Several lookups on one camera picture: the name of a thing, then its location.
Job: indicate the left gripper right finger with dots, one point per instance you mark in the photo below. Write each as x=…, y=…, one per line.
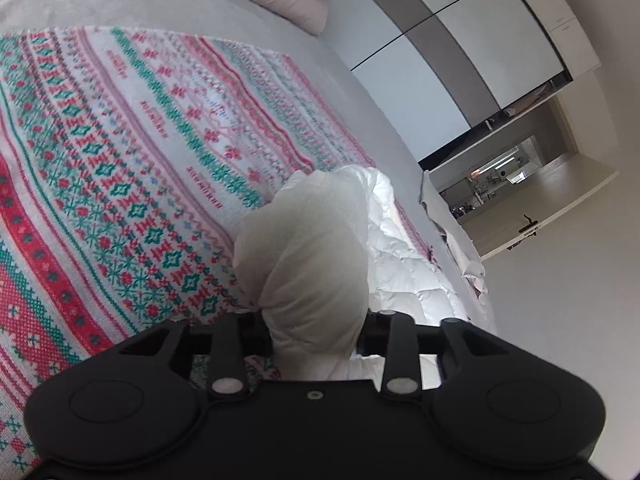
x=396, y=337

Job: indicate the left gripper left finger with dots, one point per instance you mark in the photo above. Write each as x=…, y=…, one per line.
x=228, y=342

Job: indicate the white quilted down jacket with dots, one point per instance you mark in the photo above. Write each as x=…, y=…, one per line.
x=327, y=250

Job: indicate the cream room door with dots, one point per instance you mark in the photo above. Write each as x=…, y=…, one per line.
x=546, y=195

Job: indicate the beige cloth on bed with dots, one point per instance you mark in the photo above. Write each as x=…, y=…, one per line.
x=458, y=242

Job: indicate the red green patterned blanket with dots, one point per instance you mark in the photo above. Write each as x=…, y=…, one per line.
x=129, y=158

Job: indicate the white grey sliding wardrobe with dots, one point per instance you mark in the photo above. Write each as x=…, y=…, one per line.
x=448, y=73

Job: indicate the black door handle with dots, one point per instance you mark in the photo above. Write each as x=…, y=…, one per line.
x=530, y=224

